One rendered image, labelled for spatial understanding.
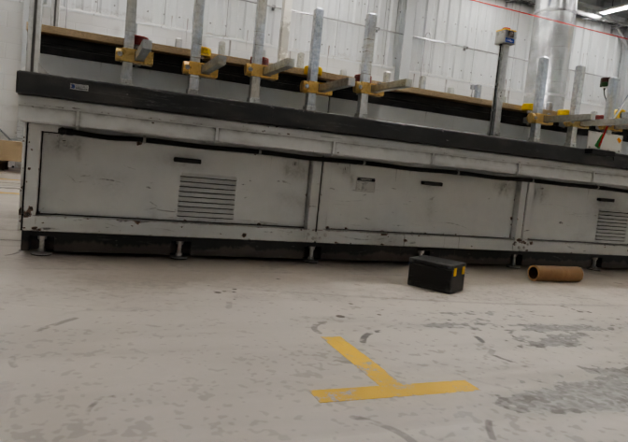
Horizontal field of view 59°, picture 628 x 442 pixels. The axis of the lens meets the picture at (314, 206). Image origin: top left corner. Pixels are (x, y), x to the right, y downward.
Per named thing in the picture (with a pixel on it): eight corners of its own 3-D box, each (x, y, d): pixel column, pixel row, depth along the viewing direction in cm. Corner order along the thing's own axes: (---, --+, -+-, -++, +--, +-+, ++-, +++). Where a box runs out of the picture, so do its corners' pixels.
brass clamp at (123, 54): (152, 65, 212) (153, 51, 212) (115, 59, 207) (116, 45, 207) (150, 67, 218) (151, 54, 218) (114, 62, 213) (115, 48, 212)
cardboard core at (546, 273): (584, 267, 291) (540, 266, 280) (582, 283, 292) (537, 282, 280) (572, 264, 298) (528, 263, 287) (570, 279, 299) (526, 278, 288)
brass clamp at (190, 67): (218, 78, 222) (219, 64, 221) (183, 72, 217) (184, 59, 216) (214, 79, 228) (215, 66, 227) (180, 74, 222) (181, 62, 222)
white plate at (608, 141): (620, 153, 309) (623, 135, 308) (586, 149, 299) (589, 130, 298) (620, 153, 310) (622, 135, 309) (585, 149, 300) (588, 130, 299)
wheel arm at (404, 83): (411, 89, 223) (413, 78, 223) (405, 88, 222) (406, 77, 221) (362, 97, 263) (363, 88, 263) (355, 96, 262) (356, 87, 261)
